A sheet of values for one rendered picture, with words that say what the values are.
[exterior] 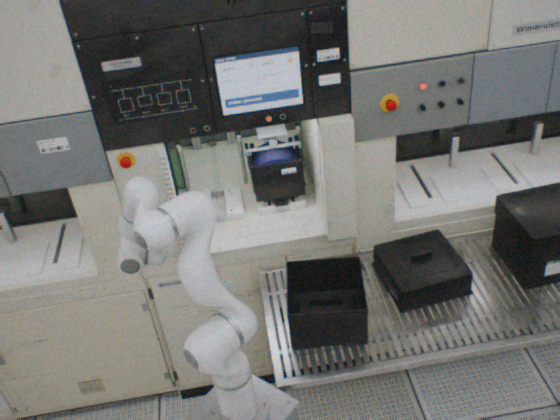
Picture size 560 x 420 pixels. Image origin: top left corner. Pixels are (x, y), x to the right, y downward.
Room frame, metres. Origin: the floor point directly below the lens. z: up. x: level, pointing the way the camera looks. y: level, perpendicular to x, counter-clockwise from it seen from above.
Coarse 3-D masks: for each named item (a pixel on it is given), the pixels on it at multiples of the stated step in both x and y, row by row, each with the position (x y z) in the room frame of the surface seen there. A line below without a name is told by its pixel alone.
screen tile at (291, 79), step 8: (288, 56) 1.97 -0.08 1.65; (264, 64) 1.96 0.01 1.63; (272, 64) 1.96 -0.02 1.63; (280, 64) 1.96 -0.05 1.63; (288, 64) 1.97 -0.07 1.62; (264, 72) 1.96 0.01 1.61; (288, 72) 1.96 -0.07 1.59; (296, 72) 1.97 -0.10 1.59; (264, 80) 1.96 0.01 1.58; (272, 80) 1.96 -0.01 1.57; (280, 80) 1.96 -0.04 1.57; (288, 80) 1.96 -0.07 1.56; (296, 80) 1.97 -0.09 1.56; (264, 88) 1.96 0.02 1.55; (272, 88) 1.96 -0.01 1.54
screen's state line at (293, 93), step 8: (296, 88) 1.97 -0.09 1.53; (248, 96) 1.95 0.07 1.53; (256, 96) 1.96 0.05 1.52; (264, 96) 1.96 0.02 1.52; (272, 96) 1.96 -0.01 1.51; (280, 96) 1.96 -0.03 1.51; (288, 96) 1.96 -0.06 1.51; (296, 96) 1.97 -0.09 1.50; (232, 104) 1.95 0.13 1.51; (240, 104) 1.95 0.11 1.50; (248, 104) 1.95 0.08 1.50
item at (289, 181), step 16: (256, 128) 2.29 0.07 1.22; (272, 128) 2.27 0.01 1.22; (272, 144) 2.24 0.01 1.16; (288, 144) 2.26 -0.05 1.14; (256, 176) 2.15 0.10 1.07; (272, 176) 2.16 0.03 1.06; (288, 176) 2.16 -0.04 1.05; (256, 192) 2.15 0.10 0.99; (272, 192) 2.16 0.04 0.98; (288, 192) 2.16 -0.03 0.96; (304, 192) 2.17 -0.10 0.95
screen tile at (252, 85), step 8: (232, 64) 1.95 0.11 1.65; (240, 64) 1.95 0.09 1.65; (224, 72) 1.95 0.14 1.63; (232, 72) 1.95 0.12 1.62; (240, 72) 1.95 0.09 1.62; (248, 72) 1.95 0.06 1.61; (256, 72) 1.96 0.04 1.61; (248, 80) 1.95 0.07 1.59; (256, 80) 1.96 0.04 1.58; (224, 88) 1.95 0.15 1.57; (232, 88) 1.95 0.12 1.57; (240, 88) 1.95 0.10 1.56; (248, 88) 1.95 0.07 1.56; (256, 88) 1.96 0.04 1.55
